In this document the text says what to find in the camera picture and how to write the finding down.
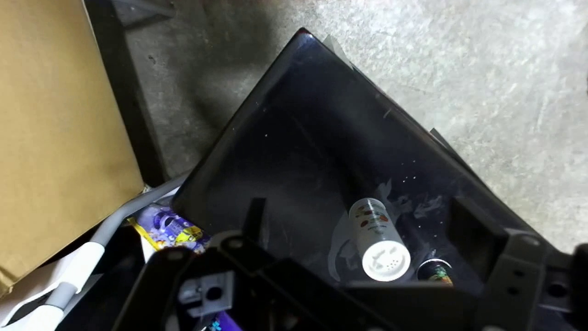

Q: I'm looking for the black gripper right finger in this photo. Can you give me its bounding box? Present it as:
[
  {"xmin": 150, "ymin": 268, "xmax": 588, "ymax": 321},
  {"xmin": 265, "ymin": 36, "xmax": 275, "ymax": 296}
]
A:
[{"xmin": 449, "ymin": 194, "xmax": 512, "ymax": 281}]

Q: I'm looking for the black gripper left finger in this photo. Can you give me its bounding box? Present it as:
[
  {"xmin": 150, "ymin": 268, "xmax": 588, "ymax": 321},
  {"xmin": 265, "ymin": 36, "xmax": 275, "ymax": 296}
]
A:
[{"xmin": 242, "ymin": 196, "xmax": 269, "ymax": 248}]

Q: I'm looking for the clear plastic bottle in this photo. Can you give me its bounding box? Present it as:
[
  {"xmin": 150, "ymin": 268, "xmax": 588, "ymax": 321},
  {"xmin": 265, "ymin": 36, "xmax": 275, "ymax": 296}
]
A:
[{"xmin": 348, "ymin": 194, "xmax": 414, "ymax": 285}]

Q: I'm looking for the small dark bottle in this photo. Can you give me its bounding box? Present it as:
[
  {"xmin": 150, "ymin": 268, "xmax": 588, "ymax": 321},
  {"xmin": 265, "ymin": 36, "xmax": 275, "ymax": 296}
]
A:
[{"xmin": 416, "ymin": 246, "xmax": 457, "ymax": 286}]

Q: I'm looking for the purple yellow package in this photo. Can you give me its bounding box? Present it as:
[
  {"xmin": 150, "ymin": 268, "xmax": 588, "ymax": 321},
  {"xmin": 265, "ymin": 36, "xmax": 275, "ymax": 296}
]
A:
[{"xmin": 131, "ymin": 204, "xmax": 209, "ymax": 255}]

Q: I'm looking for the black wooden stool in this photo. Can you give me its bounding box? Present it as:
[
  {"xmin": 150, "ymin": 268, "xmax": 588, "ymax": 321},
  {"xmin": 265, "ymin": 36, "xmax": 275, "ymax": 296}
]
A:
[{"xmin": 174, "ymin": 25, "xmax": 588, "ymax": 331}]

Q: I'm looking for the brown cardboard box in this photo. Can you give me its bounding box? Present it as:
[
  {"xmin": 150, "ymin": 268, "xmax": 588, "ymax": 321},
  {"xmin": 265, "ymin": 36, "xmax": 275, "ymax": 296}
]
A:
[{"xmin": 0, "ymin": 0, "xmax": 148, "ymax": 297}]

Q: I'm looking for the grey hose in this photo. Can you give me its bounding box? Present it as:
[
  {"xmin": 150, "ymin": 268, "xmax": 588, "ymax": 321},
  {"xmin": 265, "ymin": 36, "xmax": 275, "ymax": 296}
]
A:
[{"xmin": 0, "ymin": 174, "xmax": 188, "ymax": 327}]

